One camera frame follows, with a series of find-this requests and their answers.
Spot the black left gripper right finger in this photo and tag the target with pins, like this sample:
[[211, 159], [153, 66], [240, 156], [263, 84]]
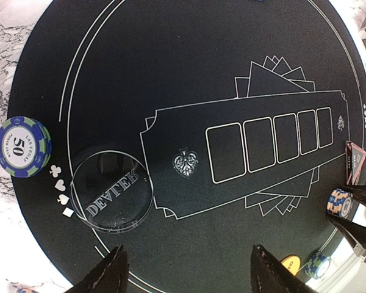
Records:
[[269, 275]]

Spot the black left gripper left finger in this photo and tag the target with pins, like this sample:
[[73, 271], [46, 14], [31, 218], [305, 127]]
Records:
[[110, 275]]

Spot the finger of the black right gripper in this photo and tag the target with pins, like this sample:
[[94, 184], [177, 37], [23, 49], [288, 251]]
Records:
[[354, 233], [358, 191]]

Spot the orange big blind button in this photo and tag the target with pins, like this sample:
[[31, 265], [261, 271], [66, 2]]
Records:
[[292, 263]]

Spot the blue orange chip stack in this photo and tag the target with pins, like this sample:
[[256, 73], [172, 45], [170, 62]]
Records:
[[340, 203]]

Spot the red triangular marker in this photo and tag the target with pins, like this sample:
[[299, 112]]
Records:
[[355, 158]]

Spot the green poker chip stack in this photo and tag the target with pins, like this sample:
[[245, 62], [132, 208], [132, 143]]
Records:
[[25, 146]]

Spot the black white poker chip stack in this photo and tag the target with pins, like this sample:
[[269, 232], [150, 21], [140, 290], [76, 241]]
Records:
[[26, 290]]

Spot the silver dealer button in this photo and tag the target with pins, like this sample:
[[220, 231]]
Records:
[[111, 192]]

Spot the round black poker mat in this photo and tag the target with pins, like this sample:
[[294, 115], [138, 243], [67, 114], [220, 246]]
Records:
[[239, 110]]

